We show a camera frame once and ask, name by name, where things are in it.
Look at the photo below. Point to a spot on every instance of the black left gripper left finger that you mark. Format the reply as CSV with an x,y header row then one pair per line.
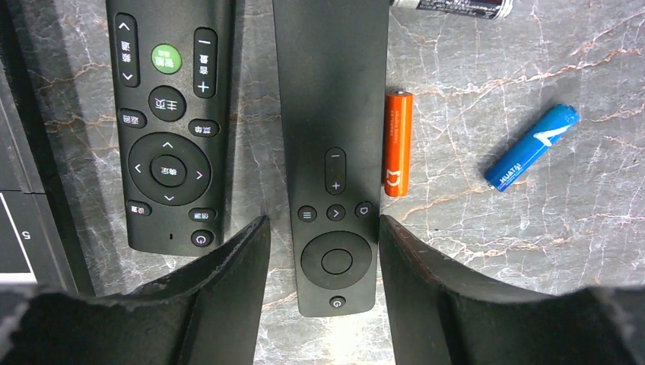
x,y
206,312

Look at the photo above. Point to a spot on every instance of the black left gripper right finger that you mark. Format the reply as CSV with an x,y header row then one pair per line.
x,y
442,312

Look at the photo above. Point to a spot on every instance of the orange AAA battery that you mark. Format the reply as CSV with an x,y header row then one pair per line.
x,y
398,126

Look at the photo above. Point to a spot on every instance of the blue AAA battery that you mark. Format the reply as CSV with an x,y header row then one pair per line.
x,y
535,142

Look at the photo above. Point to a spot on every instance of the slim black remote control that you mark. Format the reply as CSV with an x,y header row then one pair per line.
x,y
332,77

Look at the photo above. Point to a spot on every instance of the black remote with green button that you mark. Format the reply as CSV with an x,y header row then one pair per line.
x,y
171,65

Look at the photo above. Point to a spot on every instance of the black white checkerboard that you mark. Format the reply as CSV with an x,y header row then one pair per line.
x,y
31,251

